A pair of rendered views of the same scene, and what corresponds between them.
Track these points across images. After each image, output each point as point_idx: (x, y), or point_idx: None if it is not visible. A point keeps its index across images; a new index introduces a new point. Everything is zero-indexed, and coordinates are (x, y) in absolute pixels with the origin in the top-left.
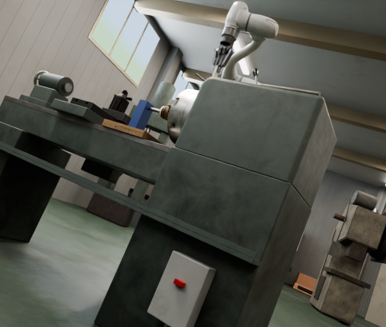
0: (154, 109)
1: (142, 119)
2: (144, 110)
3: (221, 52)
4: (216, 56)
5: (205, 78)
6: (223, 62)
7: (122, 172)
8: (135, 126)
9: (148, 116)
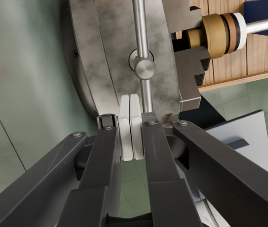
0: (265, 19)
1: None
2: None
3: (144, 222)
4: (219, 185)
5: (147, 57)
6: (65, 143)
7: None
8: (256, 0)
9: None
